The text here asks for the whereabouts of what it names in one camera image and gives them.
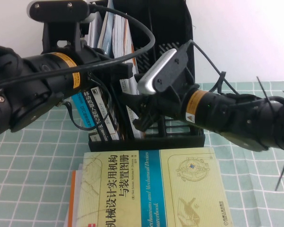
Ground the thick black camera cable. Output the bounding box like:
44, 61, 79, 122
0, 3, 156, 92

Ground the thin white booklet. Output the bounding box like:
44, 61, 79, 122
87, 17, 103, 51

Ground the black plastic book holder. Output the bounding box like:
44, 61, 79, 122
86, 0, 206, 152

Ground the blue cover magazine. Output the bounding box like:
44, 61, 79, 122
97, 0, 133, 140

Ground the white book in stack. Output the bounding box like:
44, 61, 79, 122
74, 162, 85, 227

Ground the orange edged book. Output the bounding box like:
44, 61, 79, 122
67, 170, 78, 227

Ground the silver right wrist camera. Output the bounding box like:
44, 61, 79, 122
136, 48, 197, 96

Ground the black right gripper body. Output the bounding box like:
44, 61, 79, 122
145, 88, 192, 126

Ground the thin black camera cable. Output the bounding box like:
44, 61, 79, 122
190, 39, 224, 76

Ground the book with black spine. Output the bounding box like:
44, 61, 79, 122
81, 88, 109, 142

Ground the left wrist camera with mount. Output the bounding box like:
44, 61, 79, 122
26, 0, 97, 56

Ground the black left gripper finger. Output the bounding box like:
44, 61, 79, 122
113, 63, 133, 80

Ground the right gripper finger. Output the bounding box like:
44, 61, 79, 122
132, 113, 158, 132
121, 91, 155, 112

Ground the black spine robotics book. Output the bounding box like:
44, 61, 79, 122
89, 86, 120, 141

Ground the book with cyan spine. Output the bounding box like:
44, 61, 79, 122
70, 91, 96, 132

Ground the yellow mechanical devices book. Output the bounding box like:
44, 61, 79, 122
73, 148, 234, 227

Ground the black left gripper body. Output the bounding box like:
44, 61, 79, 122
79, 44, 120, 82

